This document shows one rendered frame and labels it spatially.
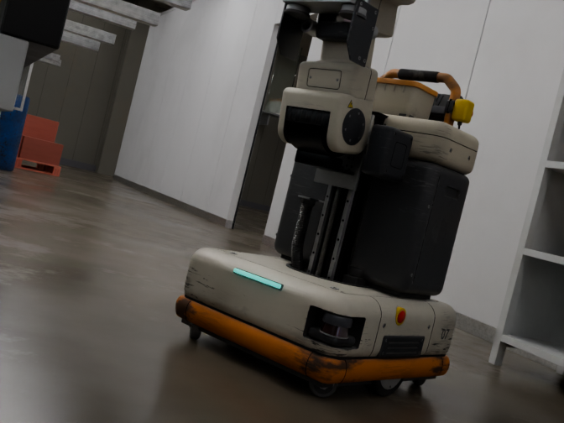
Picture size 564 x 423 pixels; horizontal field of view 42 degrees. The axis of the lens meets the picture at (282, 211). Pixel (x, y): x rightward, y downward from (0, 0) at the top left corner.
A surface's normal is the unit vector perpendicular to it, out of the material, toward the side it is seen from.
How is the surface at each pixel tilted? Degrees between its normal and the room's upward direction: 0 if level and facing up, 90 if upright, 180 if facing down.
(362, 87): 90
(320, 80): 98
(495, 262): 90
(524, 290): 90
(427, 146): 90
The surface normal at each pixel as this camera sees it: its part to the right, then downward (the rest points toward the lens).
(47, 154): 0.55, 0.16
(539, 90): -0.88, -0.21
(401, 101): -0.65, -0.10
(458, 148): 0.73, 0.20
